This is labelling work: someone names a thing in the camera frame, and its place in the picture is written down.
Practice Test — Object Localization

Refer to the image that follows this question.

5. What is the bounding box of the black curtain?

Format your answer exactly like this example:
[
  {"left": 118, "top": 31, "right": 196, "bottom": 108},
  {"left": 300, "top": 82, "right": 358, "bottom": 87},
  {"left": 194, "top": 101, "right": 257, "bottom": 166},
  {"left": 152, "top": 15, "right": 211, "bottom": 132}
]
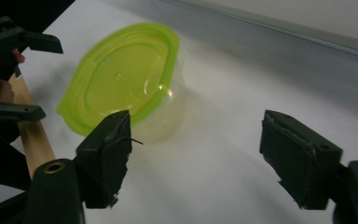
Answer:
[{"left": 0, "top": 0, "right": 76, "bottom": 34}]

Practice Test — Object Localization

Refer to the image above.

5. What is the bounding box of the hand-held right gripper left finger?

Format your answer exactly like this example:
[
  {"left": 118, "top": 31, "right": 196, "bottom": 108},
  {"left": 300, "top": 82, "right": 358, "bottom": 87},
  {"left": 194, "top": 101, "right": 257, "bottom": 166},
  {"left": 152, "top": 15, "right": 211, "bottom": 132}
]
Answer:
[{"left": 75, "top": 109, "right": 133, "bottom": 210}]

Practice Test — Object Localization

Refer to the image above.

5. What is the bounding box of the rectangular green-lidded clear container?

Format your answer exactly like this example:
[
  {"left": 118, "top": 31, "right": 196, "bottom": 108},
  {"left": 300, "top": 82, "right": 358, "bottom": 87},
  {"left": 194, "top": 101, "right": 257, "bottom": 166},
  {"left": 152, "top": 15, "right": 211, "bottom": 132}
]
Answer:
[{"left": 55, "top": 21, "right": 188, "bottom": 145}]

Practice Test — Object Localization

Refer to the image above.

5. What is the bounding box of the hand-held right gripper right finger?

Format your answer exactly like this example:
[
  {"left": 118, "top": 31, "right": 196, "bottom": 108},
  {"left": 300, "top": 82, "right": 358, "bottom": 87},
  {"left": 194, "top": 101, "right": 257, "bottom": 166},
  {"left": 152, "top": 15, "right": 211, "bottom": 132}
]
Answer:
[{"left": 259, "top": 109, "right": 344, "bottom": 211}]

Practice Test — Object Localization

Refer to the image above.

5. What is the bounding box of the wooden table edge strip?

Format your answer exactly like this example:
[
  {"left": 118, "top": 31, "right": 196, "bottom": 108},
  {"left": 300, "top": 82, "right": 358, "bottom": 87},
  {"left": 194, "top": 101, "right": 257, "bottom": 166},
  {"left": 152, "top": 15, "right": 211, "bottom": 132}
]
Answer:
[{"left": 7, "top": 74, "right": 58, "bottom": 181}]

